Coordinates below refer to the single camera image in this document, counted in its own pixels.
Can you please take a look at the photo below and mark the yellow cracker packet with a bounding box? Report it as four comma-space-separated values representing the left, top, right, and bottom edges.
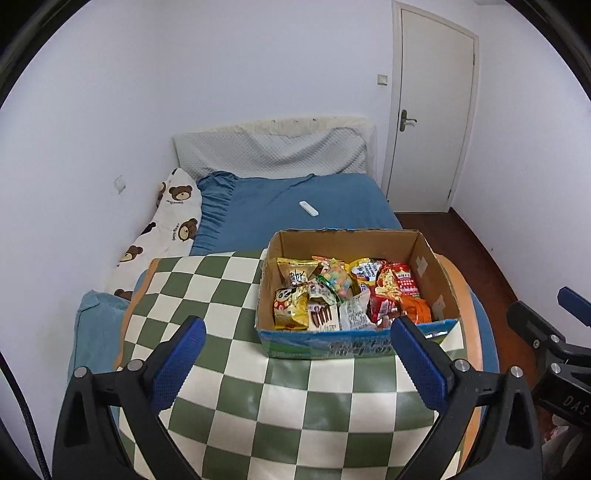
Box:
276, 257, 321, 284

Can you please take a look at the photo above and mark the cardboard box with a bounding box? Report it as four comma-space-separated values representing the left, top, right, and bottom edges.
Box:
255, 228, 461, 360

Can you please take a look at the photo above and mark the small white snack packet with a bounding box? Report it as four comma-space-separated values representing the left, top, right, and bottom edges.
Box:
307, 279, 338, 305

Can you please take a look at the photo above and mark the white quilted headboard cushion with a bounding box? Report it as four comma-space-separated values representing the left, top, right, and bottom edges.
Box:
172, 117, 376, 180

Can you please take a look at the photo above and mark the white door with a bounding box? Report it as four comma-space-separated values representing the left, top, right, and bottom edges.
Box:
385, 0, 481, 214

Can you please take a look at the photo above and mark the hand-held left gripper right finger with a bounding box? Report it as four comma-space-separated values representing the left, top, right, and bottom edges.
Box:
392, 316, 543, 480

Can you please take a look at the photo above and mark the silver white snack packet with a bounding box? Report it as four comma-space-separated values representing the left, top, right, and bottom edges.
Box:
338, 293, 377, 330

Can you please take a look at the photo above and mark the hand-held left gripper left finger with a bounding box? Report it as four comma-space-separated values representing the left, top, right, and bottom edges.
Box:
53, 316, 206, 480

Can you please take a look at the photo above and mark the green white checkered blanket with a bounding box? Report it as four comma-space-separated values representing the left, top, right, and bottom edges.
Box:
117, 249, 485, 480

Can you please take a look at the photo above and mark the colourful candy packet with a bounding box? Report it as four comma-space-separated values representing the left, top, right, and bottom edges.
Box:
318, 259, 354, 301

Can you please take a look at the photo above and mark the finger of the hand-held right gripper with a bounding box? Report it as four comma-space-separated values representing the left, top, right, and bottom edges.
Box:
507, 301, 566, 358
558, 287, 591, 328

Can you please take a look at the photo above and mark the black cable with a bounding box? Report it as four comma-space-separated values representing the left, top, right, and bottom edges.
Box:
0, 351, 52, 480

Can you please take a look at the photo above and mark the yellow panda snack packet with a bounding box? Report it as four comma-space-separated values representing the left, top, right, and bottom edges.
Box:
273, 286, 310, 330

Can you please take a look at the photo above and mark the bear print pillow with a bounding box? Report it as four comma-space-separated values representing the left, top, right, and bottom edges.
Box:
104, 167, 203, 302

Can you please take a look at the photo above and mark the blue bed sheet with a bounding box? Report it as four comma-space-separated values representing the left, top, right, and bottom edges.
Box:
191, 172, 402, 257

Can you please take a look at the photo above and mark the yellow noodle packet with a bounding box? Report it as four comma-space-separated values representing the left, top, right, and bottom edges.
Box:
348, 257, 389, 283

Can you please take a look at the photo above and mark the red noodle packet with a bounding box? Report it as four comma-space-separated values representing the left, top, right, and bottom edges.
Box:
375, 263, 422, 298

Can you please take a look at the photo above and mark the white chocolate stick box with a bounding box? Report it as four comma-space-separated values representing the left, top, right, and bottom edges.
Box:
307, 300, 340, 332

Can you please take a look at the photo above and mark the blue pillow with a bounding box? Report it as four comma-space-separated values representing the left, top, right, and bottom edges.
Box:
68, 290, 132, 384

